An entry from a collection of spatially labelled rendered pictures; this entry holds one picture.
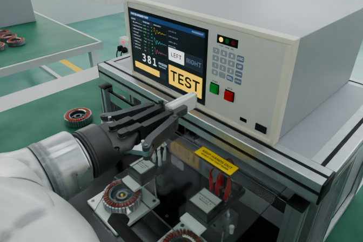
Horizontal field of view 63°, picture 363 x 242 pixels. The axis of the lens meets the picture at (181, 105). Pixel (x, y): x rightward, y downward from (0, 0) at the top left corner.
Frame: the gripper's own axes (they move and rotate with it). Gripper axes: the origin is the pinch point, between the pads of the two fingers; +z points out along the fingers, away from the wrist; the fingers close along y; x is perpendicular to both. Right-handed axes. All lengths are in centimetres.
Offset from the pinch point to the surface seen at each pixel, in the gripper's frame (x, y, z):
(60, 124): -43, -75, 2
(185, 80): -1.1, -8.6, 9.5
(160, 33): 7.8, -16.4, 9.5
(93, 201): -40.0, -26.4, -9.6
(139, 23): 8.4, -24.2, 9.4
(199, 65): 3.9, -4.4, 9.5
